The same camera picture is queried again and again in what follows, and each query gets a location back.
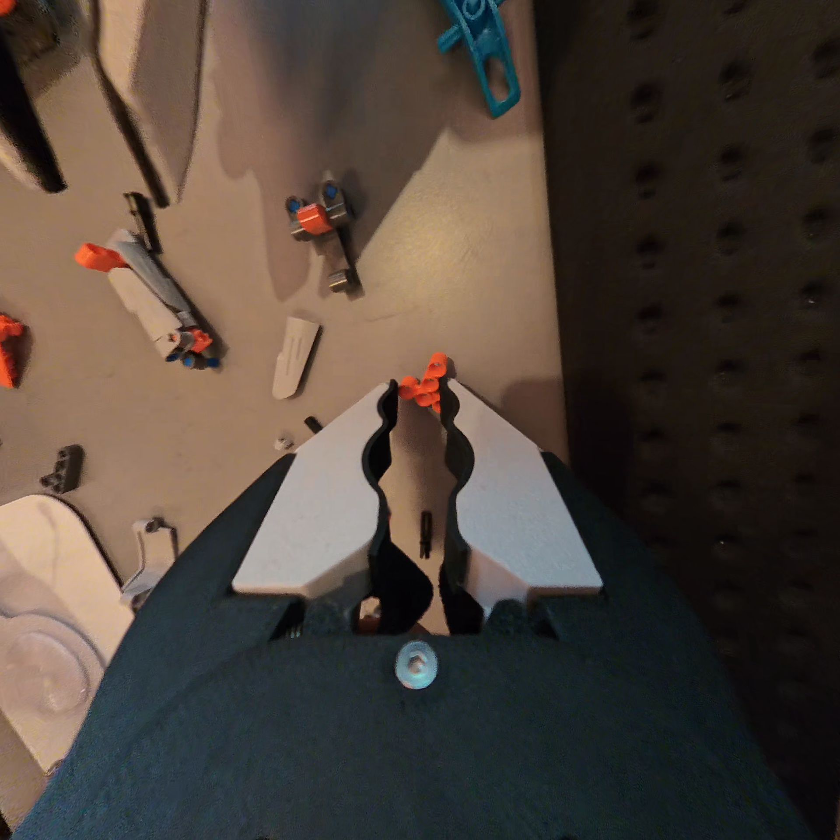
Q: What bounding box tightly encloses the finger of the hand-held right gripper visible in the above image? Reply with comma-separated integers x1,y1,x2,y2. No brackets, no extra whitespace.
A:
0,26,68,196
92,0,211,209

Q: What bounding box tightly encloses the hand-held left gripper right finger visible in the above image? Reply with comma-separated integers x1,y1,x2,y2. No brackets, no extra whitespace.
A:
443,378,603,616

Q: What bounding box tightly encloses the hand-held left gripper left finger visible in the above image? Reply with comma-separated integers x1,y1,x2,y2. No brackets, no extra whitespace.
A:
231,379,400,613

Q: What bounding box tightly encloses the orange connector with blue pins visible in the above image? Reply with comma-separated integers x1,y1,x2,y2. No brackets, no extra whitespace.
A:
285,193,331,241

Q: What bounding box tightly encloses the white pointed panel piece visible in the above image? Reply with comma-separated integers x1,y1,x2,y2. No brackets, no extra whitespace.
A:
270,316,323,402

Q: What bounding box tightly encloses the orange wedge piece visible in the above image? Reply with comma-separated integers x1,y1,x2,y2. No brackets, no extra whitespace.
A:
0,313,29,390

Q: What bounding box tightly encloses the dark grey short beam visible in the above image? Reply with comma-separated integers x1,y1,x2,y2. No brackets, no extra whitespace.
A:
40,444,85,494

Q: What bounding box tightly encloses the white book stand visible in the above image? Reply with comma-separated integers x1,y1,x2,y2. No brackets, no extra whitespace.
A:
0,495,136,777

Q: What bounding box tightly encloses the blue plastic tool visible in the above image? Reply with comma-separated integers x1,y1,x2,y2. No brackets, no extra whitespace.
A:
436,0,523,119

